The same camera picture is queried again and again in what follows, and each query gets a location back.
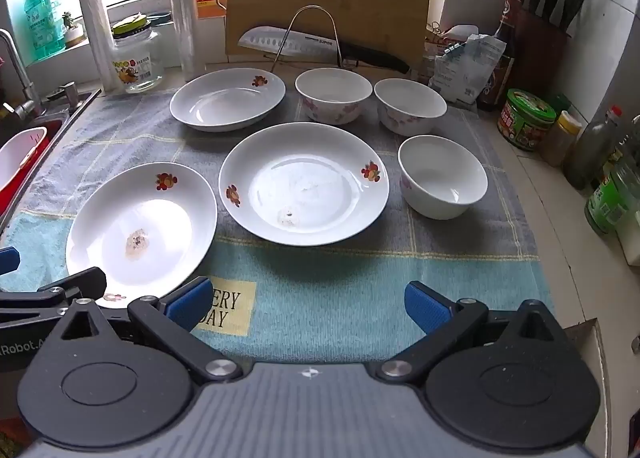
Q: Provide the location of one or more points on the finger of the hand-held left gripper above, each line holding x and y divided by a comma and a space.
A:
75, 283
7, 260

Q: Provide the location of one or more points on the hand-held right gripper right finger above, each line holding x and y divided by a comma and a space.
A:
425, 305

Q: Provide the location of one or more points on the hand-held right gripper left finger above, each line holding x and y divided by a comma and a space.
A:
190, 299

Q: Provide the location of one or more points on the white plate with fruit print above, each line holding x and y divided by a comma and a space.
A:
225, 98
300, 188
125, 218

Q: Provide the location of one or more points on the white bowl with pink flowers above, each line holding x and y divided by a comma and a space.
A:
442, 178
332, 88
410, 101

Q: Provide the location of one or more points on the grey and teal checked towel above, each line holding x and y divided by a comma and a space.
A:
325, 278

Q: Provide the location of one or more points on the red dish basin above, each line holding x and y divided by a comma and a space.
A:
47, 153

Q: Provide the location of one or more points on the stainless steel sink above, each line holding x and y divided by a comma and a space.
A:
80, 101

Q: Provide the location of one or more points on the metal sink knob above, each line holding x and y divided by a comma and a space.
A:
70, 91

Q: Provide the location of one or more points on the metal faucet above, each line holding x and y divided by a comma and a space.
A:
15, 63

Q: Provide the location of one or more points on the green lidded jar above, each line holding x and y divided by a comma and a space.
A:
525, 121

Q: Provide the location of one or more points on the green plastic bottle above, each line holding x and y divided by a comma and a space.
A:
607, 198

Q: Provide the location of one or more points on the yellow lidded spice jar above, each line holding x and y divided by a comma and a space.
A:
560, 138

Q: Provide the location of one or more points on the glass jar with yellow-green lid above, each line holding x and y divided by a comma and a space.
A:
137, 63

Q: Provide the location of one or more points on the dark bottle with red cap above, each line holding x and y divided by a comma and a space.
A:
592, 148

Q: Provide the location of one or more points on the small potted plant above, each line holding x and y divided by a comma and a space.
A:
74, 31

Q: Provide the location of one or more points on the short plastic wrap roll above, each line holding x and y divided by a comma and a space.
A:
97, 38

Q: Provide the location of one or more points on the dark sauce bottle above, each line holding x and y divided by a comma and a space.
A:
500, 73

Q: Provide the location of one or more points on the green dish soap pump bottle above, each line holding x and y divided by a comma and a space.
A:
37, 18

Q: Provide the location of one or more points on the teal plastic bottle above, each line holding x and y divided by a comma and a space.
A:
57, 18

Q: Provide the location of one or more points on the red and white packet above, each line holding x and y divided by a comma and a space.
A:
445, 38

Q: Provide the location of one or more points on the dark wooden knife block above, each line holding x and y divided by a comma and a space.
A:
540, 58

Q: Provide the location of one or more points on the dark blue lid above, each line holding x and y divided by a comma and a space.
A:
161, 21

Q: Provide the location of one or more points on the tall plastic wrap roll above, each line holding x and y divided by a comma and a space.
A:
182, 13

